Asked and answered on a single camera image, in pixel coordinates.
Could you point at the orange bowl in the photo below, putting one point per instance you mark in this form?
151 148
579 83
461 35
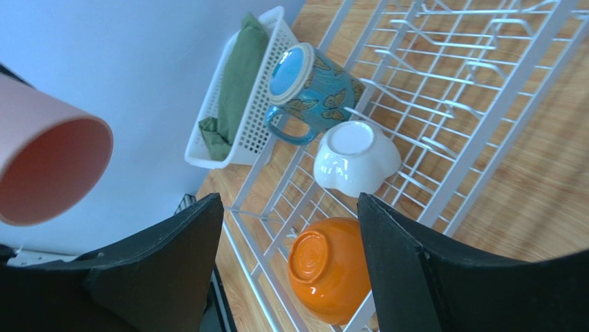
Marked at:
327 269

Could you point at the green cloth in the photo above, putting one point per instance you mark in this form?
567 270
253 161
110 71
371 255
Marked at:
239 76

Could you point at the white wire dish rack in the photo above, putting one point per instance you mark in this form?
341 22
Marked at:
487 103

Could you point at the white flower-shaped bowl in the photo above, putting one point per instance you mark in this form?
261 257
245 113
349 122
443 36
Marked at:
355 157

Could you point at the blue butterfly mug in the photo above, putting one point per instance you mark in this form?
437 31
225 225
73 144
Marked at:
310 87

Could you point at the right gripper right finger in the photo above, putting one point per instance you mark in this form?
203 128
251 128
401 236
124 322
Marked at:
423 280

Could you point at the pink cup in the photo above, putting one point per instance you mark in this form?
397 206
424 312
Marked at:
52 154

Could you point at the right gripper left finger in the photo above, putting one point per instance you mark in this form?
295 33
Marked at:
125 286

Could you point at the white plastic basket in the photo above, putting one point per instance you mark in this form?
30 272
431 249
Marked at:
253 134

